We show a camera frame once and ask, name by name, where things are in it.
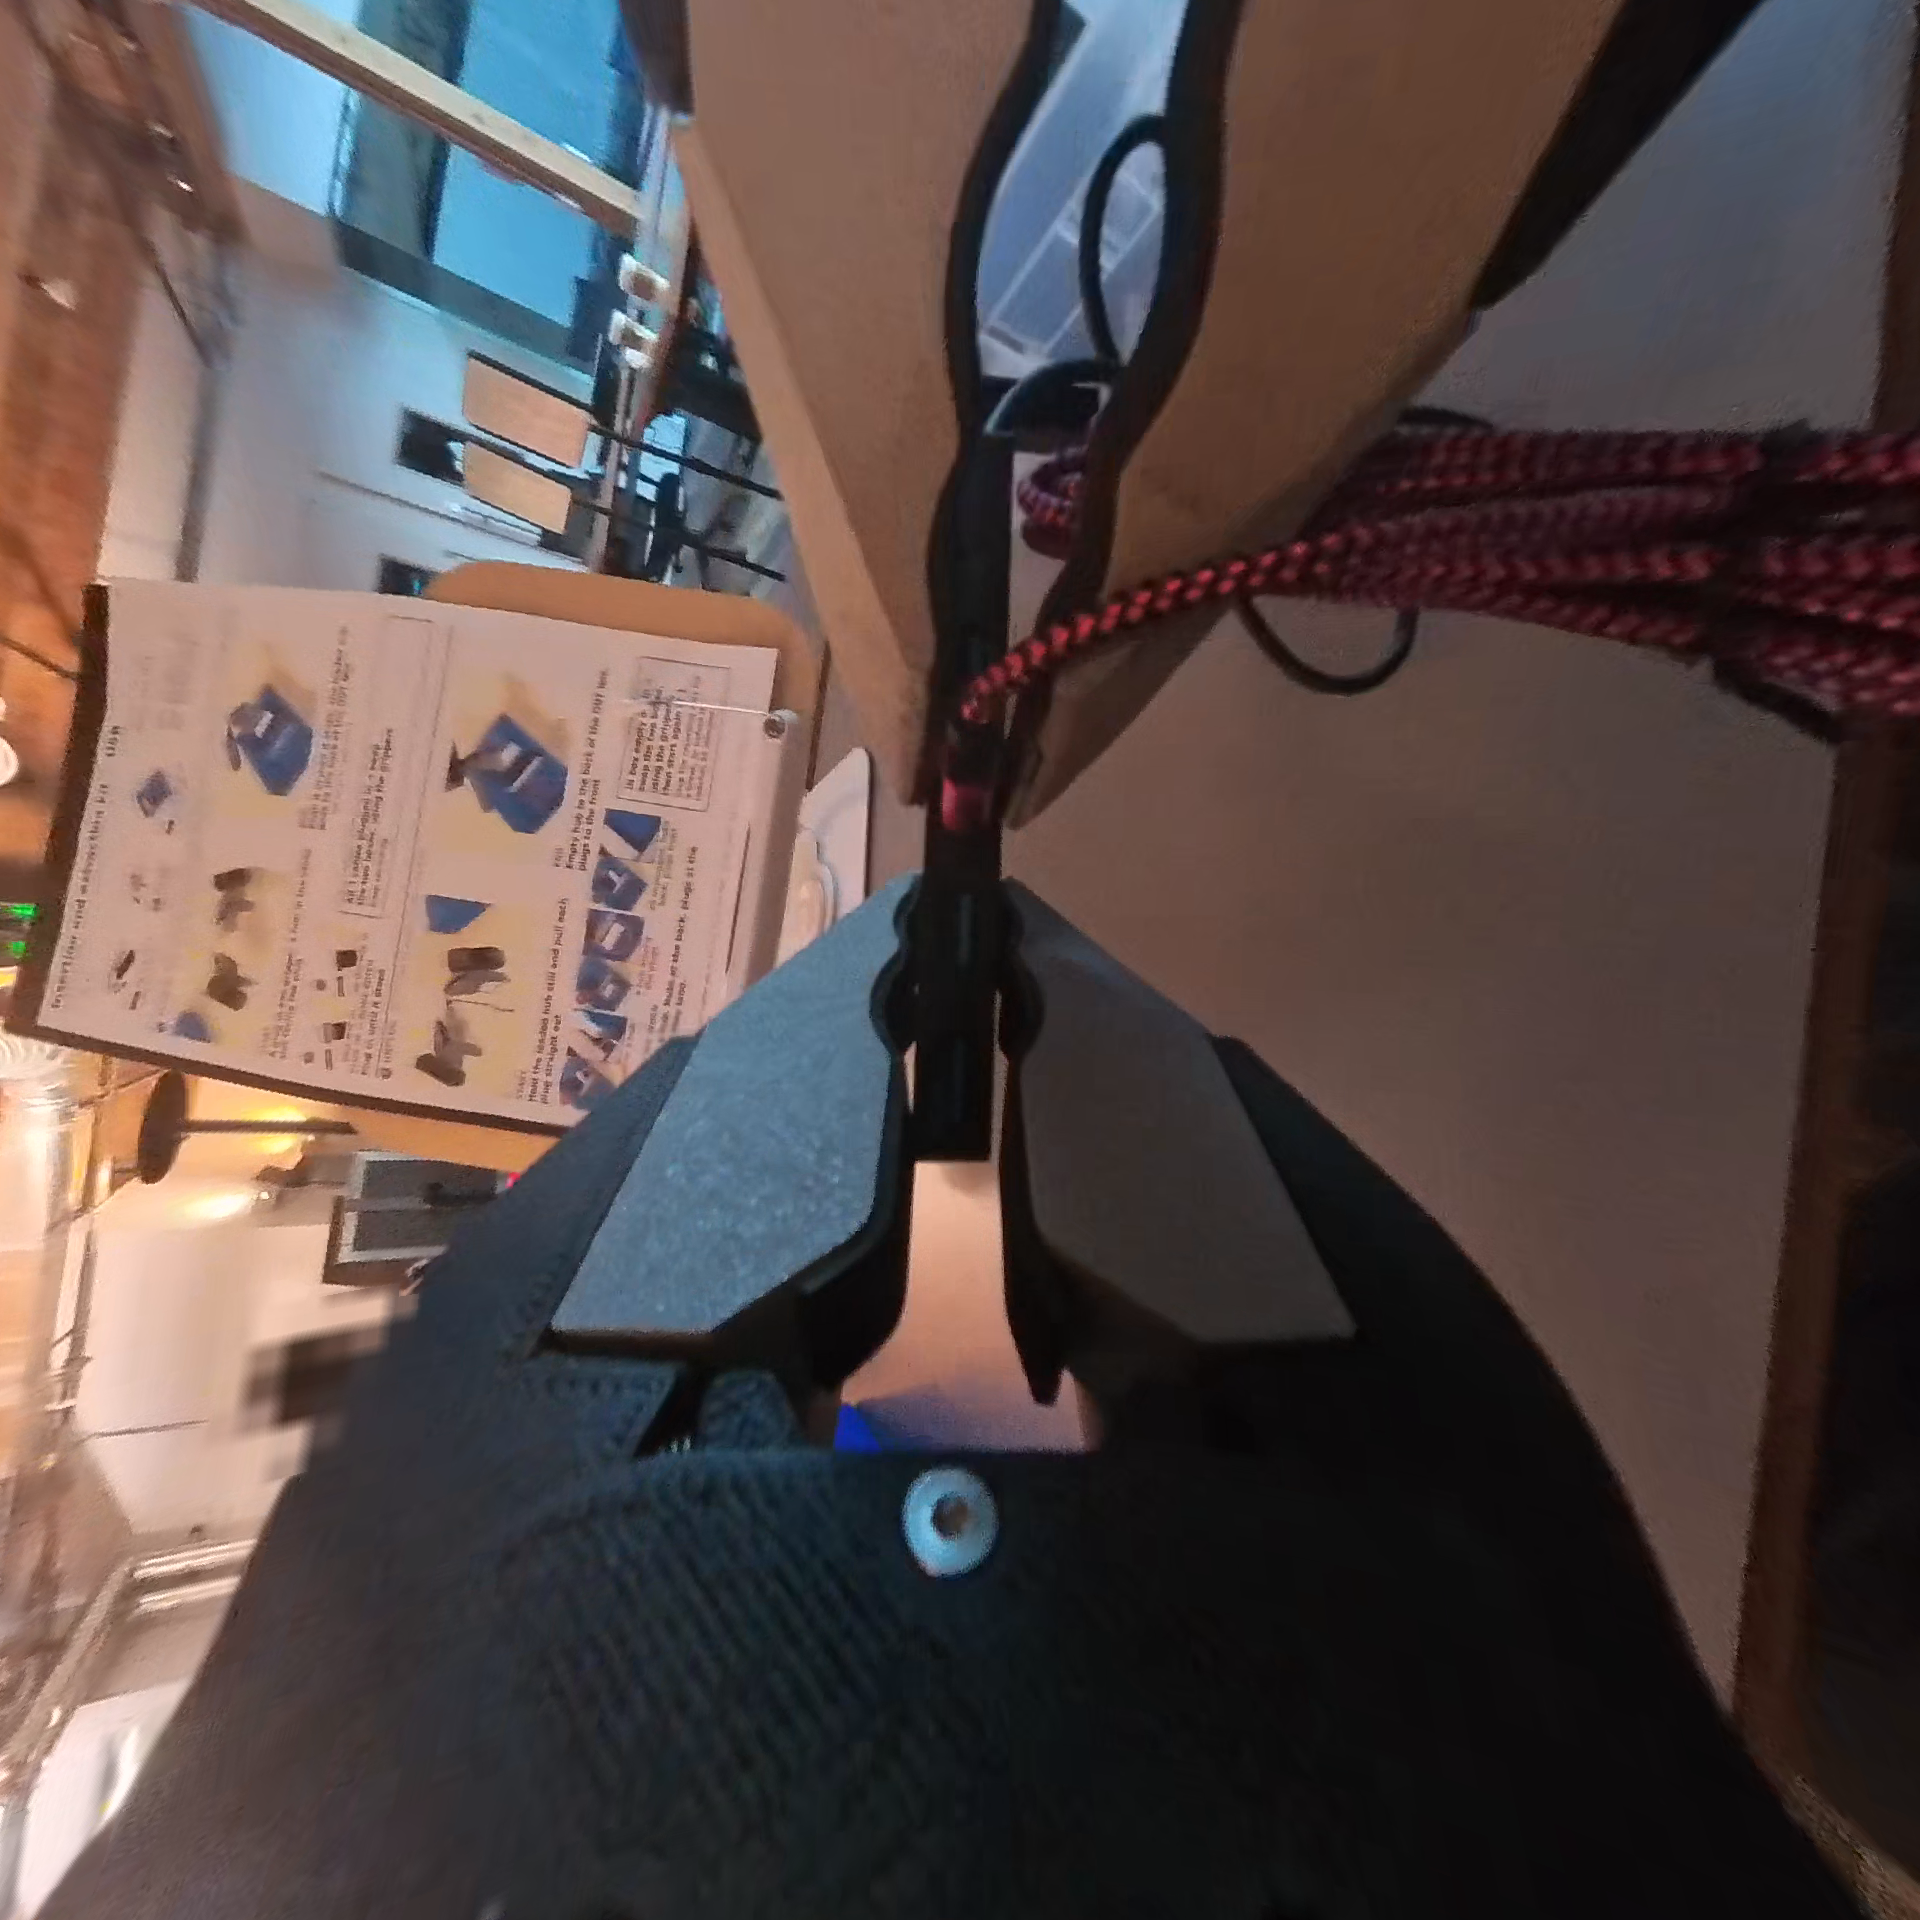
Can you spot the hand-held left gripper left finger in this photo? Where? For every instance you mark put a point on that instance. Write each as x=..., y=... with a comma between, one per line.
x=750, y=1169

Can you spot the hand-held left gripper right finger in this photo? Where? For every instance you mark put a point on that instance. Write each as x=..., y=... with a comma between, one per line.
x=1155, y=1187

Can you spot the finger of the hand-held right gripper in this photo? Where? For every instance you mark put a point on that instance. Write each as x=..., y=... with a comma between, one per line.
x=1351, y=225
x=840, y=300

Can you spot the white stand base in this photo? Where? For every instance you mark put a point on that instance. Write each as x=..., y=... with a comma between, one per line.
x=824, y=840

